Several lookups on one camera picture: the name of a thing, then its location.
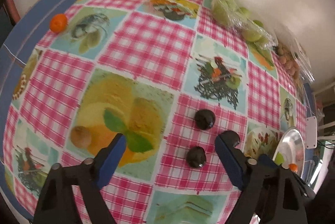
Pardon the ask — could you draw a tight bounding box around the dark purple plum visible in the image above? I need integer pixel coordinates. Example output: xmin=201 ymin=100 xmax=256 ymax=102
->
xmin=222 ymin=130 xmax=241 ymax=147
xmin=194 ymin=109 xmax=216 ymax=131
xmin=186 ymin=146 xmax=207 ymax=168

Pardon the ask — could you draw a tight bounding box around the small brown kiwi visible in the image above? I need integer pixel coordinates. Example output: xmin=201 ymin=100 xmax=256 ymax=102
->
xmin=71 ymin=126 xmax=93 ymax=148

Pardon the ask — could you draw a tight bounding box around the white power strip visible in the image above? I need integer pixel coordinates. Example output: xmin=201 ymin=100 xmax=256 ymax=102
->
xmin=305 ymin=116 xmax=318 ymax=150

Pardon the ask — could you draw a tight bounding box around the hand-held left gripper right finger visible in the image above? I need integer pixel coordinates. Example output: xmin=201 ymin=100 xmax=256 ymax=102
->
xmin=215 ymin=133 xmax=308 ymax=224

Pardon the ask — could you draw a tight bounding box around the pink checkered printed tablecloth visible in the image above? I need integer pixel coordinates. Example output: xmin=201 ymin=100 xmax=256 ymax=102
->
xmin=4 ymin=0 xmax=311 ymax=224

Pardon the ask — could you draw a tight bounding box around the round steel plate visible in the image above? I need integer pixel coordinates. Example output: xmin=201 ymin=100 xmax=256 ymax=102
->
xmin=272 ymin=128 xmax=306 ymax=185

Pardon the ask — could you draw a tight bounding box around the red brown chair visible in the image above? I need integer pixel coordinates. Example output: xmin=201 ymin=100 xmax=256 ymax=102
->
xmin=6 ymin=0 xmax=21 ymax=27

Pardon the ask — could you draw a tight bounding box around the pack of green apples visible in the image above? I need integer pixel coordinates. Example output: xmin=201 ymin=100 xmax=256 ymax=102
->
xmin=211 ymin=0 xmax=278 ymax=49

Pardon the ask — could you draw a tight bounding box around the small orange tangerine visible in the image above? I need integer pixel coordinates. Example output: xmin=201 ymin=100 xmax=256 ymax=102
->
xmin=50 ymin=14 xmax=68 ymax=33

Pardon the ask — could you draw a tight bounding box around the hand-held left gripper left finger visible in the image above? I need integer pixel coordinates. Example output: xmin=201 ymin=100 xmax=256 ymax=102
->
xmin=33 ymin=133 xmax=127 ymax=224

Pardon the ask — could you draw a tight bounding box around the large green guava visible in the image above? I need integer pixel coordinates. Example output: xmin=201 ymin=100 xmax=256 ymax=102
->
xmin=273 ymin=152 xmax=286 ymax=165

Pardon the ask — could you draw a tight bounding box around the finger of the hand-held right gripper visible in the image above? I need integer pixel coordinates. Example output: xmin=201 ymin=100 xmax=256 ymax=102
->
xmin=259 ymin=154 xmax=279 ymax=168
xmin=296 ymin=173 xmax=316 ymax=199

